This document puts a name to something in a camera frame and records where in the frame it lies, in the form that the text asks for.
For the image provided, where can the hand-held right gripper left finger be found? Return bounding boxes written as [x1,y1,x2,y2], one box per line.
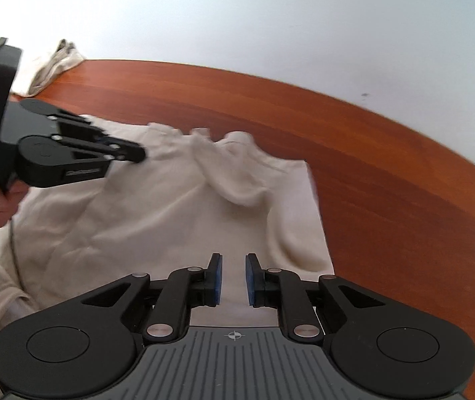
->
[66,252,224,342]

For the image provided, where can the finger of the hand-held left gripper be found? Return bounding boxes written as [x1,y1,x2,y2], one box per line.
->
[52,133,147,165]
[48,109,113,144]

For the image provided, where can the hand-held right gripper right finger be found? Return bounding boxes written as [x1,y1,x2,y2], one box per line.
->
[245,252,403,342]

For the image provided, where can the beige collared shirt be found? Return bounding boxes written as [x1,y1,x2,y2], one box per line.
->
[0,112,333,400]

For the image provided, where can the person's left hand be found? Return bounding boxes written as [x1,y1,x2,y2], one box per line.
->
[0,171,30,229]

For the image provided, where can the folded beige garment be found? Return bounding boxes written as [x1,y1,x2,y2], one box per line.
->
[12,39,86,96]

